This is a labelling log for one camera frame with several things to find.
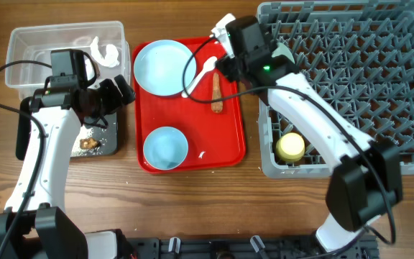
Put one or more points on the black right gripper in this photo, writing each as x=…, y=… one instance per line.
x=226, y=67

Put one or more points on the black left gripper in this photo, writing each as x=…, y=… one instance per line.
x=114, y=100

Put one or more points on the white plastic spoon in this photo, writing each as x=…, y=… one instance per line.
x=208, y=66

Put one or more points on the brown food scrap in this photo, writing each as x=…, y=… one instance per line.
x=89, y=144

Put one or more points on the white rice pile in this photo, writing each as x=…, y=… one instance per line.
x=107, y=137

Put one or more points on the green bowl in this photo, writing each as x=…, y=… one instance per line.
x=282, y=55

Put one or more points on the orange carrot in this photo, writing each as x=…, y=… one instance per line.
x=217, y=106

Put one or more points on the light blue plate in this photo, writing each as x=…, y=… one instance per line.
x=158, y=67

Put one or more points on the small light blue bowl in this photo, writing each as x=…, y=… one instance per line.
x=165, y=148

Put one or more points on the yellow plastic cup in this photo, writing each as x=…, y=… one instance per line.
x=290, y=147

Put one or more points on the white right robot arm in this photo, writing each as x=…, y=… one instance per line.
x=366, y=181

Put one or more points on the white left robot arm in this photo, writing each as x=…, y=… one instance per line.
x=33, y=223

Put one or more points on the grey dishwasher rack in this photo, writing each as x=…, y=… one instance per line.
x=359, y=57

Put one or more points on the black tray bin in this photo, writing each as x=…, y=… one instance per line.
x=110, y=126

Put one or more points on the red plastic tray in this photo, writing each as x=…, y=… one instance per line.
x=220, y=135

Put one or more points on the clear plastic bin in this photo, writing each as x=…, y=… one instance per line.
x=104, y=42

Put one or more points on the small white paper scrap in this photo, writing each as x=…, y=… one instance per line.
x=201, y=154

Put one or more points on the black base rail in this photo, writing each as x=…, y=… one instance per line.
x=301, y=246

